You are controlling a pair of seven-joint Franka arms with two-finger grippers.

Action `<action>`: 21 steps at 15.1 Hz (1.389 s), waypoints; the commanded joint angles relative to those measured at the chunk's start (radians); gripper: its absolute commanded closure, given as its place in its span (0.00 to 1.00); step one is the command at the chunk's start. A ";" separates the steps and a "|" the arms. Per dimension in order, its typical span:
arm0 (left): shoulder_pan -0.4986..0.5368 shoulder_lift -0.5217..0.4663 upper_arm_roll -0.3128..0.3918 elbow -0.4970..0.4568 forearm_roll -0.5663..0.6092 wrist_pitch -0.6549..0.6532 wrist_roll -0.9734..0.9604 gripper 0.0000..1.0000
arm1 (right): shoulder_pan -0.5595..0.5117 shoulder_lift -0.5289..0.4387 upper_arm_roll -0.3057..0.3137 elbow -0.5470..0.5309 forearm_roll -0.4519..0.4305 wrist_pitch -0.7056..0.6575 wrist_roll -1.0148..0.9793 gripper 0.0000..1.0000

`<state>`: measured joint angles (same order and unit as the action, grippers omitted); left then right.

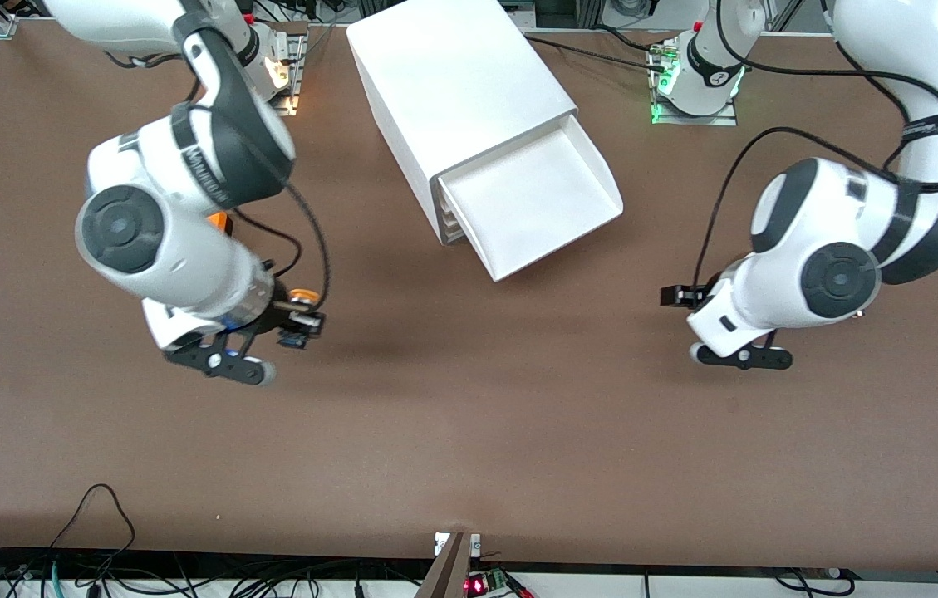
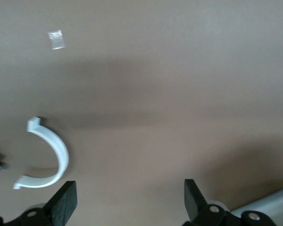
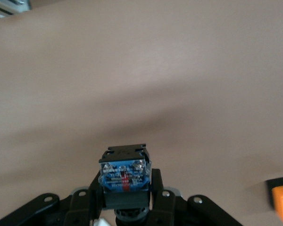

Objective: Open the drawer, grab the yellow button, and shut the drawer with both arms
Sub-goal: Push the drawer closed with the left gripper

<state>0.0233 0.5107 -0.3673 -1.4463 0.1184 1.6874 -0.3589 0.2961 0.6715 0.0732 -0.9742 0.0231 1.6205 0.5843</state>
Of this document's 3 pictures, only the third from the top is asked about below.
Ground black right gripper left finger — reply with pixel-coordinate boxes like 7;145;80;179
0;168;105;226

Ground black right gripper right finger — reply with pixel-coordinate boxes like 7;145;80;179
146;168;241;226

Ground yellow-orange mushroom push button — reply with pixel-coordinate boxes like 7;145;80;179
98;143;153;226

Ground orange button enclosure box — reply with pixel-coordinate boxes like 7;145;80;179
265;175;283;224

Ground aluminium frame rail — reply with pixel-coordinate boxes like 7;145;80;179
0;0;31;19

